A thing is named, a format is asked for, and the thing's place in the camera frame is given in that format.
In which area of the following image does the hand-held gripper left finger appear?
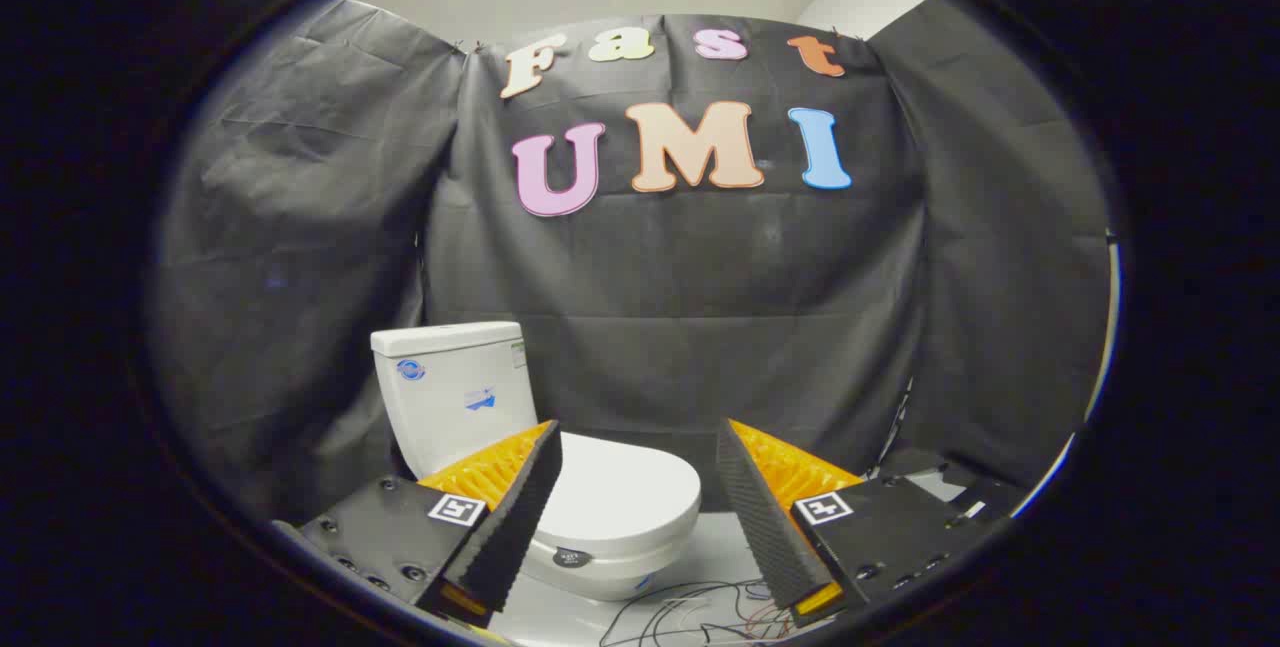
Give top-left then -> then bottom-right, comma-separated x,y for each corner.
272,419 -> 564,628

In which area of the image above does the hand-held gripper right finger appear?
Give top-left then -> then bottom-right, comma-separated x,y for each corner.
716,417 -> 1001,628

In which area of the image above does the white toilet lid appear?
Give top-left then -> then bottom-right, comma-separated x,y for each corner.
535,432 -> 702,560

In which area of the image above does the white ceramic toilet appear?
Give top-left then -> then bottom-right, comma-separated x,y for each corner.
370,321 -> 703,603

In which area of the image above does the dark box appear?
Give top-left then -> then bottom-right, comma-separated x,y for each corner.
880,447 -> 1031,528

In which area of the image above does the black backdrop cloth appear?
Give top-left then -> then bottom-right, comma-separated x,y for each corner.
150,0 -> 1113,528

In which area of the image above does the tangle of floor cables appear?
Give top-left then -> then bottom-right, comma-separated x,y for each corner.
600,577 -> 811,646

